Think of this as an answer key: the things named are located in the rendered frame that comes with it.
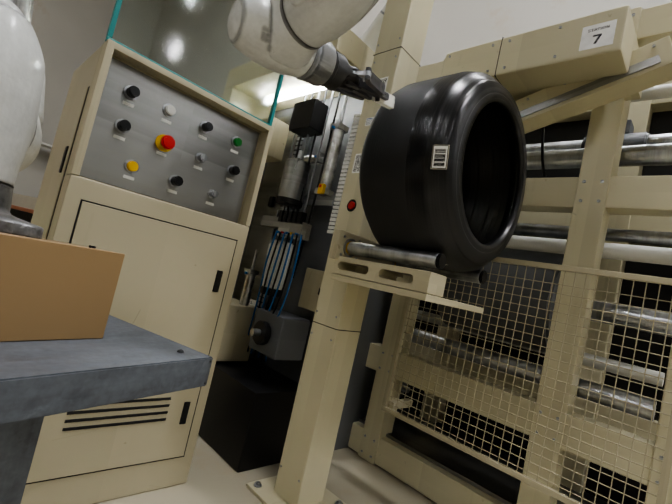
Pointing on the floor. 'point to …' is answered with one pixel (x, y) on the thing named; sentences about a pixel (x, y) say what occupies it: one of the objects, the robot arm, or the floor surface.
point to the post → (346, 301)
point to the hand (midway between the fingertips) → (383, 98)
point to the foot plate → (264, 489)
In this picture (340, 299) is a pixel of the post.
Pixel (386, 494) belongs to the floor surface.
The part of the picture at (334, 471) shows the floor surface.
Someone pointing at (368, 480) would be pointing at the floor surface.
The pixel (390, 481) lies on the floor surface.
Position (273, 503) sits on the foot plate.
